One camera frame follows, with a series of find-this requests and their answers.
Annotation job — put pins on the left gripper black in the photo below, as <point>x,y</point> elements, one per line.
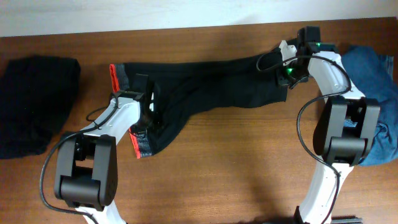
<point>141,127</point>

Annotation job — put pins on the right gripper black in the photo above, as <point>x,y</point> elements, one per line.
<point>284,79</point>

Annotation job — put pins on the black pants with red waistband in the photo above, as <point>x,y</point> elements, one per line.
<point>178,91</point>

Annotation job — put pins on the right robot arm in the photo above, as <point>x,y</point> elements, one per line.
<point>344,133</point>

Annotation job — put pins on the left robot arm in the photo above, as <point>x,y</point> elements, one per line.
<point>86,177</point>

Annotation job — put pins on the blue denim jeans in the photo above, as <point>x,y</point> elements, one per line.
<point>372,75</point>

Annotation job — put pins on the folded black cloth pile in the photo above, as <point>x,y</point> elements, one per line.
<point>37,95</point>

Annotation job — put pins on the black metal base rail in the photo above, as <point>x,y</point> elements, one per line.
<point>346,220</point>

